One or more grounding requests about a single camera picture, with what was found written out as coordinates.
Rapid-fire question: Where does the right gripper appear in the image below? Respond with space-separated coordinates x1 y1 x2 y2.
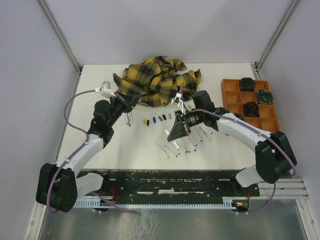
167 109 204 141

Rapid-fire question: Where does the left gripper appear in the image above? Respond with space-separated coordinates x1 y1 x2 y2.
107 90 141 127

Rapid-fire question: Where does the dark green marker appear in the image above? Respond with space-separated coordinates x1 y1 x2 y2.
176 141 189 153

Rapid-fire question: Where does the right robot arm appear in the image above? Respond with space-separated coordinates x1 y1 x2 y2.
167 90 297 196

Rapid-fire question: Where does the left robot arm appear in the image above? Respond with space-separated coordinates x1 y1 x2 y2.
35 92 141 213

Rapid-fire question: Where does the yellow plaid cloth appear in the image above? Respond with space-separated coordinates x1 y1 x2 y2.
113 56 202 108

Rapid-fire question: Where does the dark green rolled sock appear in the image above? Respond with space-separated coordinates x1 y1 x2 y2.
234 112 245 122

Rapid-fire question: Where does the orange compartment tray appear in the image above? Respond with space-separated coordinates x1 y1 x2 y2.
221 78 281 133

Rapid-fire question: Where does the black orange rolled sock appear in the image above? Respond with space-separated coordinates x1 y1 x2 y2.
243 101 260 118

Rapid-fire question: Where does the teal yellow rolled sock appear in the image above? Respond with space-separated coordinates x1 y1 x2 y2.
256 89 274 105

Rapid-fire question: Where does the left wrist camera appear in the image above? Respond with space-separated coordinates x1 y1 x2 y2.
100 81 117 99

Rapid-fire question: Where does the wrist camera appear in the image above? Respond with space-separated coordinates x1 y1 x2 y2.
100 81 117 99
170 92 185 113

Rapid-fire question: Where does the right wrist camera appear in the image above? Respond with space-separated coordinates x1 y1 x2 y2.
170 92 185 113

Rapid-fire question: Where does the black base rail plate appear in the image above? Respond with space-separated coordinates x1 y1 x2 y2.
82 169 266 204

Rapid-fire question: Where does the light blue cable duct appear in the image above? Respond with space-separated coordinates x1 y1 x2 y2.
74 197 248 208

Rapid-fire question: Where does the left aluminium frame post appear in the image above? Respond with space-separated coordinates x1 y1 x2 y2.
34 0 83 76

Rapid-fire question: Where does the aluminium frame post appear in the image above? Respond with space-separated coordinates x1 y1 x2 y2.
251 0 301 80
34 0 83 76

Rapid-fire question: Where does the right aluminium frame post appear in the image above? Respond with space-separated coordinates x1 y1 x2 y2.
251 0 301 80

